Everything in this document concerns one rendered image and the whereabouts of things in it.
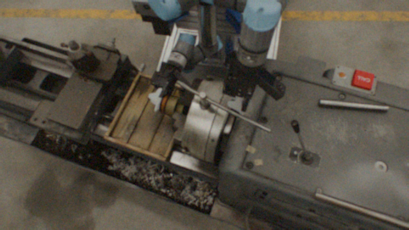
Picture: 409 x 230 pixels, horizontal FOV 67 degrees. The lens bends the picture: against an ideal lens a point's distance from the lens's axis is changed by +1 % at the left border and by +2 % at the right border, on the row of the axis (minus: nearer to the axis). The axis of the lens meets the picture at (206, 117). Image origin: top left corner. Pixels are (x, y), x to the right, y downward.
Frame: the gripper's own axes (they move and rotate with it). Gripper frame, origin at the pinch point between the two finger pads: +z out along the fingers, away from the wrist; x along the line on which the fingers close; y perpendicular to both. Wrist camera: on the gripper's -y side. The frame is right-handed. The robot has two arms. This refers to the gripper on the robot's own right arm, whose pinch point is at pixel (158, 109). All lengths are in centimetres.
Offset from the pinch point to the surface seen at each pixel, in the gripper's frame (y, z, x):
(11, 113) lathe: 99, 15, -51
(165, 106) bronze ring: -3.2, -1.0, 2.6
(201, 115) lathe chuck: -19.8, 2.0, 14.4
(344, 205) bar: -67, 15, 19
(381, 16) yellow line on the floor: -102, -183, -108
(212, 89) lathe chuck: -19.7, -8.3, 14.7
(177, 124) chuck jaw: -10.4, 4.1, 2.9
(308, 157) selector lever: -55, 5, 18
